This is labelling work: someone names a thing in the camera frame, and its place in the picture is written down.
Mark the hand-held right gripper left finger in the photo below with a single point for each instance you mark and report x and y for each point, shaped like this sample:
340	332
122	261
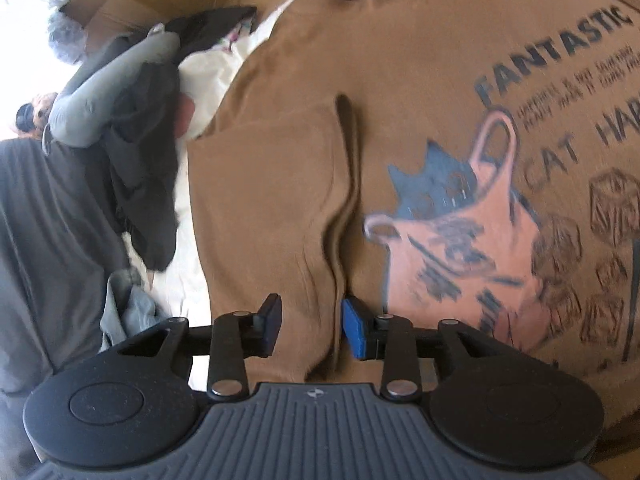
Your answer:
272	325

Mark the brown teddy bear toy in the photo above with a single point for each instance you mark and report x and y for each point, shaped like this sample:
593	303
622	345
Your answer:
40	110

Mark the crumpled black garment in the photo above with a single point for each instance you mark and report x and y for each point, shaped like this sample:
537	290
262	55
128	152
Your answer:
145	185

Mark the grey neck pillow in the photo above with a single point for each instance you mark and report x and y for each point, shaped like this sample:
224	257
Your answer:
100	95

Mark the brown printed t-shirt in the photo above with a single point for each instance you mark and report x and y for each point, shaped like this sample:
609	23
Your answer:
300	185

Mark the grey garment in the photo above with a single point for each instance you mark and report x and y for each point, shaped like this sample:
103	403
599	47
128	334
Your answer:
45	260

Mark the grey-blue garment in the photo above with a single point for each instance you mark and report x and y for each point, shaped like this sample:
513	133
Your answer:
130	305

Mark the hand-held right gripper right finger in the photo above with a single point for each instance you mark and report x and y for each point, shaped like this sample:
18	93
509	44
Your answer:
355	330

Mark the clear plastic bags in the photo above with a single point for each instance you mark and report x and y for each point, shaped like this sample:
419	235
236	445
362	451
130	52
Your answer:
67	40

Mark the cream bear print bed sheet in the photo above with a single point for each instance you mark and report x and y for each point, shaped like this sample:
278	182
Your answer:
210	75

